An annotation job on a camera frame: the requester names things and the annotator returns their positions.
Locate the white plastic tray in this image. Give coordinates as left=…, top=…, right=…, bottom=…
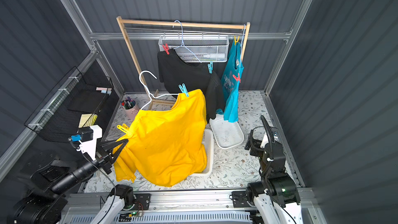
left=209, top=114, right=244, bottom=150

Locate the white tube in mesh basket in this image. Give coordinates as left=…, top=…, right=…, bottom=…
left=203, top=54, right=227, bottom=62

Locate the white perforated laundry basket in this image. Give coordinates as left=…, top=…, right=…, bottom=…
left=191, top=129, right=214, bottom=177

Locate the wooden clothes rack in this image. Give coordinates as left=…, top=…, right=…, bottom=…
left=101, top=13, right=256, bottom=92

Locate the black t-shirt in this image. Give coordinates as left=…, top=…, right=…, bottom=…
left=157, top=49, right=226, bottom=120

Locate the yellow t-shirt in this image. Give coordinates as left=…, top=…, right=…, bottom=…
left=114, top=89, right=207, bottom=187

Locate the pink pen cup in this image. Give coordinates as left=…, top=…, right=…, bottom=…
left=121, top=96, right=140, bottom=121

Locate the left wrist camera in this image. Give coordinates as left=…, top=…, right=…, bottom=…
left=68, top=125, right=103, bottom=161

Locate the red clothespin on black shirt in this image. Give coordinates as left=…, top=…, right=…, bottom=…
left=162, top=44, right=170, bottom=55

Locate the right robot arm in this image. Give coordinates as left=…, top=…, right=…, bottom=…
left=245, top=115, right=303, bottom=224

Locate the yellow notepad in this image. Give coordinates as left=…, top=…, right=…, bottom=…
left=78, top=114, right=97, bottom=128

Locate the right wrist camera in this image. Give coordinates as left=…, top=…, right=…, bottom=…
left=260, top=127, right=279, bottom=148

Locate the white wire mesh basket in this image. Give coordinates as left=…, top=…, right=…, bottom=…
left=158, top=34, right=230, bottom=63

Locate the teal clothespin on black shirt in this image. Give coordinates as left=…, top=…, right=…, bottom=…
left=207, top=62, right=214, bottom=74

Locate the black notebook in wall basket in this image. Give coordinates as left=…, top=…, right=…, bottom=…
left=67, top=90, right=109, bottom=114

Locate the blue wire hanger black shirt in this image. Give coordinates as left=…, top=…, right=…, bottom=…
left=174, top=20, right=202, bottom=63

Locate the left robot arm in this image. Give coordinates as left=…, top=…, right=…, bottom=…
left=7, top=139, right=128, bottom=224

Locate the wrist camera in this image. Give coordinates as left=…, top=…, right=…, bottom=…
left=68, top=125, right=103, bottom=161
left=260, top=127, right=279, bottom=148

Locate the black wire wall basket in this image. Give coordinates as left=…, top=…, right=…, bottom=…
left=24, top=64, right=118, bottom=143

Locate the teal t-shirt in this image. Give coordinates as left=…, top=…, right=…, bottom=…
left=219, top=42, right=244, bottom=123

